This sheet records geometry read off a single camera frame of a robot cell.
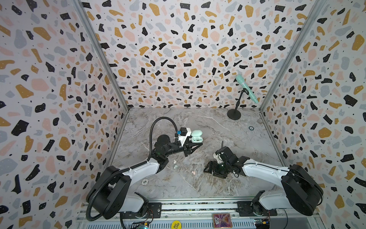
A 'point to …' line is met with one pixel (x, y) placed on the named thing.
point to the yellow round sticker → (176, 224)
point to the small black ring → (251, 126)
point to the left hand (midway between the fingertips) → (202, 140)
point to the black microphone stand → (235, 114)
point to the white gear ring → (145, 182)
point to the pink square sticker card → (222, 220)
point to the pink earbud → (193, 172)
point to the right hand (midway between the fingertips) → (207, 170)
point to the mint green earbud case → (197, 138)
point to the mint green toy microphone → (240, 79)
